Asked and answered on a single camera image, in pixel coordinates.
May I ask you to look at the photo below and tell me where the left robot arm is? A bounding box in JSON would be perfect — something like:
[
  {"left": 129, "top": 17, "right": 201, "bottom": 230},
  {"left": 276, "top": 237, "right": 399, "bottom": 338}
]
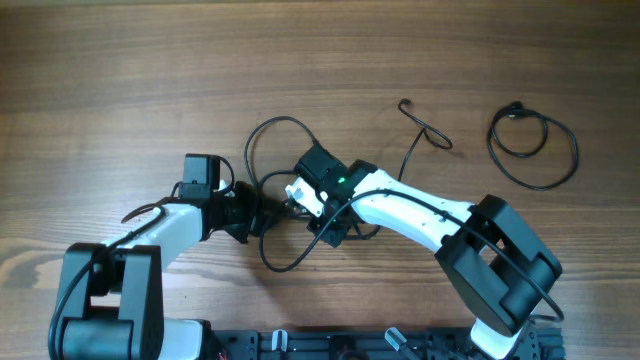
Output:
[{"left": 47, "top": 154, "right": 257, "bottom": 359}]

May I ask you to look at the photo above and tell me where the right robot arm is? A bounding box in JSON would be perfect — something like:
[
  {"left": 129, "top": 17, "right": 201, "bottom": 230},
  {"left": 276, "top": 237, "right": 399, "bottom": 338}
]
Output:
[{"left": 285, "top": 145, "right": 562, "bottom": 359}]

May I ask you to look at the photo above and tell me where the left camera black cable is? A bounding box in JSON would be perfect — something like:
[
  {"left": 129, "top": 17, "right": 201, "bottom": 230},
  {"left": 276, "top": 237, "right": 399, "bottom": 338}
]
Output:
[{"left": 47, "top": 202, "right": 169, "bottom": 360}]

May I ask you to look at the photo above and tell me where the camera black cable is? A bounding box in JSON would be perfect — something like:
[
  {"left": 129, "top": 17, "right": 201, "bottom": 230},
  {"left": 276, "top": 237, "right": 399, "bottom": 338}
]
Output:
[
  {"left": 47, "top": 202, "right": 169, "bottom": 360},
  {"left": 257, "top": 188, "right": 566, "bottom": 324}
]

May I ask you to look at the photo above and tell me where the right camera black cable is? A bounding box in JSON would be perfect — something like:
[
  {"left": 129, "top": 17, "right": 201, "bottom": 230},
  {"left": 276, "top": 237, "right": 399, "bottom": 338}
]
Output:
[{"left": 257, "top": 188, "right": 566, "bottom": 324}]

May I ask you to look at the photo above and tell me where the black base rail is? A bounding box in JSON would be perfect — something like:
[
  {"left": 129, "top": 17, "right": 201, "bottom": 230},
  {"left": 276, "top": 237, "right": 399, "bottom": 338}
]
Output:
[{"left": 199, "top": 327, "right": 566, "bottom": 360}]

